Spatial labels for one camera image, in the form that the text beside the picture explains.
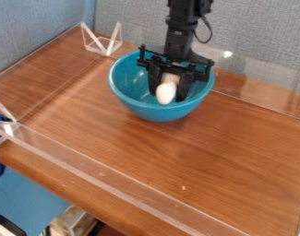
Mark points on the clear acrylic corner bracket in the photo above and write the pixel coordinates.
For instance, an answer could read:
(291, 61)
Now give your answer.
(99, 44)

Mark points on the black object bottom left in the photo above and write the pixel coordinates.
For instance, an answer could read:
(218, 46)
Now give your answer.
(8, 229)

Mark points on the clear acrylic back barrier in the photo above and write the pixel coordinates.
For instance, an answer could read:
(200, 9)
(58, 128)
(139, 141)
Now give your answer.
(255, 81)

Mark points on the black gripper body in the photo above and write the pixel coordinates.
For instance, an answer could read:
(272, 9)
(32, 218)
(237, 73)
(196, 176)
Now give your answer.
(174, 57)

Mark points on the clear acrylic barrier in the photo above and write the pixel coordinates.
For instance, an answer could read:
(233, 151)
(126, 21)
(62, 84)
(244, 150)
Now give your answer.
(133, 192)
(255, 81)

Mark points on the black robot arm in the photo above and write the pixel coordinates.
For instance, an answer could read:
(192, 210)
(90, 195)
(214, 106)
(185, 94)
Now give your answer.
(186, 10)

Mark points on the clear acrylic left bracket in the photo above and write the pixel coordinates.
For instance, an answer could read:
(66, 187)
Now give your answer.
(7, 127)

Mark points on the white brown toy mushroom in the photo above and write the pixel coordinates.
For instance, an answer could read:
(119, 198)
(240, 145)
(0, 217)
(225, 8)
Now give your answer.
(166, 90)

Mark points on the grey metal object below table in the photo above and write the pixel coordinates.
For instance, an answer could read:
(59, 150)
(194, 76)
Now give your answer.
(73, 222)

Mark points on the blue bowl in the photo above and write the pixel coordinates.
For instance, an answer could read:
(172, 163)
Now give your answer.
(129, 84)

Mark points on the clear acrylic front barrier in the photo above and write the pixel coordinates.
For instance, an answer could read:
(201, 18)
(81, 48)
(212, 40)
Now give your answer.
(133, 192)

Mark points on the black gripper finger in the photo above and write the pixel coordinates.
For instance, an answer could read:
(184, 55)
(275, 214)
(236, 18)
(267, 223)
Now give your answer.
(154, 78)
(185, 83)

